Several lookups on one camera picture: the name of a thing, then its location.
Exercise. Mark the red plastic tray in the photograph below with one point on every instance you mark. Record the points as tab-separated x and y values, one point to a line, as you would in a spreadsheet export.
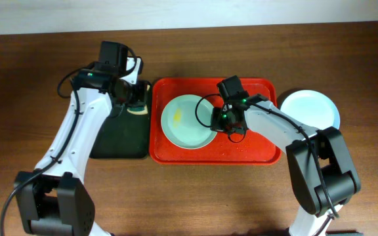
254	149

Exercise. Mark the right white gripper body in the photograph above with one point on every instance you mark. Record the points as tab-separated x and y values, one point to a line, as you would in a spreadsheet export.
221	123

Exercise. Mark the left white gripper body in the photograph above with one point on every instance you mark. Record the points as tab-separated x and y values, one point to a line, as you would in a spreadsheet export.
142	96

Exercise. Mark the green and yellow sponge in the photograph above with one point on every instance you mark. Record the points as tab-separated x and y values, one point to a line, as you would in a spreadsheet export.
138	110

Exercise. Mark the light blue plate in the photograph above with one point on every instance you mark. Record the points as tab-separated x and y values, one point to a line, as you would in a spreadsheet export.
312	108

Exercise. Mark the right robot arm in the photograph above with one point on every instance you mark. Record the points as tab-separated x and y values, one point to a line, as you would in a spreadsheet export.
323	175

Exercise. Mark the mint green plate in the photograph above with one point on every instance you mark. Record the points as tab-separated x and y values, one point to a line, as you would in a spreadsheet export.
185	122

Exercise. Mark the black plastic tray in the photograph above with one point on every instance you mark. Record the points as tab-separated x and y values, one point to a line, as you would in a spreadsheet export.
123	135

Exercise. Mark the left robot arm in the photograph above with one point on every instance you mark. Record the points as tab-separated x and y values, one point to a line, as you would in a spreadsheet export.
52	199

